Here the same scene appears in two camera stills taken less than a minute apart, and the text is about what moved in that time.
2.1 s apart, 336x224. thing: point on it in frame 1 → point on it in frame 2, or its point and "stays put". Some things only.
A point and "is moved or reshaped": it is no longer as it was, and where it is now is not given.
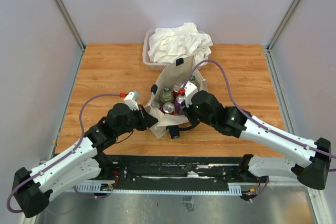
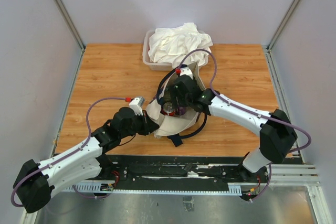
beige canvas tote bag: [178, 85] is moved or reshaped
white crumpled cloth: [167, 45] stays put
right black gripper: [188, 109] → [174, 93]
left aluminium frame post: [65, 13] stays put
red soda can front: [169, 108] stays put
